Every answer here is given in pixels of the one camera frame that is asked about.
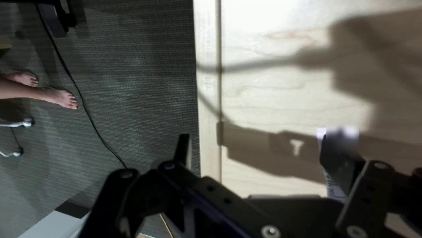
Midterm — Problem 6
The bare human foot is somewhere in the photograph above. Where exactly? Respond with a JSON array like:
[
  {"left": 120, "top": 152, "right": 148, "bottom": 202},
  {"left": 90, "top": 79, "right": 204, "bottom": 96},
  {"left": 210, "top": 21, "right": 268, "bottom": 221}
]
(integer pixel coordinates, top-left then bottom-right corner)
[
  {"left": 4, "top": 70, "right": 41, "bottom": 88},
  {"left": 0, "top": 78, "right": 79, "bottom": 111}
]

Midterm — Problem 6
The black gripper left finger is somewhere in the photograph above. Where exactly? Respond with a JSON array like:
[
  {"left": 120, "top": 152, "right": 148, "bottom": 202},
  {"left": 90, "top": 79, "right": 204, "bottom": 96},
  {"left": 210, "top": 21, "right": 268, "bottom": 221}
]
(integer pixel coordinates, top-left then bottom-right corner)
[{"left": 150, "top": 132, "right": 207, "bottom": 189}]

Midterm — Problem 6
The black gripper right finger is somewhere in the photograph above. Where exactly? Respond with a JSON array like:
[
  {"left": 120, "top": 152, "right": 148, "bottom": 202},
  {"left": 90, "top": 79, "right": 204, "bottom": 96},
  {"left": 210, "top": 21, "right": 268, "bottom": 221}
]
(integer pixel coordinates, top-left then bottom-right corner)
[{"left": 319, "top": 133, "right": 397, "bottom": 209}]

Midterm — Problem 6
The thin black cable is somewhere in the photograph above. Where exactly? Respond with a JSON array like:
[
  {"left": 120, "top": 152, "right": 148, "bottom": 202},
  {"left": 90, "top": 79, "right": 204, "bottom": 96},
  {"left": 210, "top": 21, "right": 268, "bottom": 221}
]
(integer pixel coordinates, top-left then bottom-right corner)
[{"left": 34, "top": 0, "right": 129, "bottom": 170}]

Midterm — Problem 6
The silver curved bar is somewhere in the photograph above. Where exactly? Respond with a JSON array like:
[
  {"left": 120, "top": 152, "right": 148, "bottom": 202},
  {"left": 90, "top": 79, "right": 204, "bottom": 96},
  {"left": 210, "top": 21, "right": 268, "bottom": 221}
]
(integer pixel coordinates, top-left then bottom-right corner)
[
  {"left": 0, "top": 117, "right": 36, "bottom": 129},
  {"left": 0, "top": 146, "right": 25, "bottom": 158}
]

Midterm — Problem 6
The grey robot cart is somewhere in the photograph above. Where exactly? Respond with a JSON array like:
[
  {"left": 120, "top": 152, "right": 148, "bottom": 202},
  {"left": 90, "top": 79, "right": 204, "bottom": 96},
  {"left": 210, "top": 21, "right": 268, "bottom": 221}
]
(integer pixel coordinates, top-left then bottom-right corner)
[{"left": 17, "top": 209, "right": 96, "bottom": 238}]

